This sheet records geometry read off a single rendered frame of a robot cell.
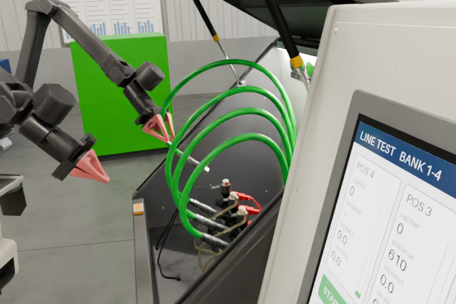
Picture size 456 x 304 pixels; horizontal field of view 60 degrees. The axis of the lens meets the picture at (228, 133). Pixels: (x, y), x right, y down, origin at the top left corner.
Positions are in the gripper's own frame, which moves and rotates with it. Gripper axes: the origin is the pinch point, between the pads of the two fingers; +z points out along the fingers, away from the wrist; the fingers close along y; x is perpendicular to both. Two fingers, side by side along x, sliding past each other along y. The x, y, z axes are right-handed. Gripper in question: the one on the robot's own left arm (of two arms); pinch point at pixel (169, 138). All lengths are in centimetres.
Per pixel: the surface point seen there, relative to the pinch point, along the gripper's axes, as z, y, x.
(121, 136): -127, 241, 189
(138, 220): 10.9, 0.5, 26.1
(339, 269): 44, -44, -34
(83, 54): -200, 205, 143
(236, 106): -1.0, 28.6, -11.7
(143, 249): 20.5, -11.1, 20.0
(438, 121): 36, -51, -55
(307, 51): 6.3, 12.3, -42.8
